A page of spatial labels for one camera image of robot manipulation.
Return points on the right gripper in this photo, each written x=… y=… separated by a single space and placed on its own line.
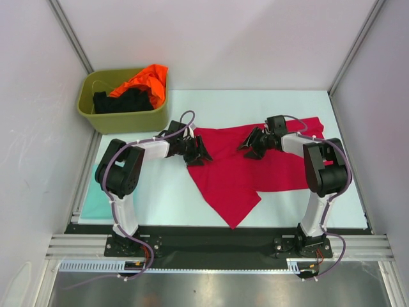
x=256 y=144

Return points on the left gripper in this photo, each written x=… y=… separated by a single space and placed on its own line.
x=195 y=158

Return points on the magenta red t shirt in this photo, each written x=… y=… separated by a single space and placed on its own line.
x=231 y=183

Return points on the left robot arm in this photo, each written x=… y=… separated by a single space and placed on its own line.
x=118 y=174

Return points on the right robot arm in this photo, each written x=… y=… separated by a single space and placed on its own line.
x=327 y=172

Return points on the orange t shirt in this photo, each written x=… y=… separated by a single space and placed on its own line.
x=152 y=79

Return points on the black t shirt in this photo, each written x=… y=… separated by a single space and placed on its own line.
x=132 y=100

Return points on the folded teal t shirt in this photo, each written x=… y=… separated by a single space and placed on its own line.
x=96 y=208

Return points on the olive green plastic bin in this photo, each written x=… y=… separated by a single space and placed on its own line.
x=116 y=123

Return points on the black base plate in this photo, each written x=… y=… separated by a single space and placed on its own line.
x=211 y=248

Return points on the aluminium frame rail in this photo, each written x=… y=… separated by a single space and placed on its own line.
x=73 y=246

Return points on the slotted cable duct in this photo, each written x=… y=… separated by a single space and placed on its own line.
x=111 y=266

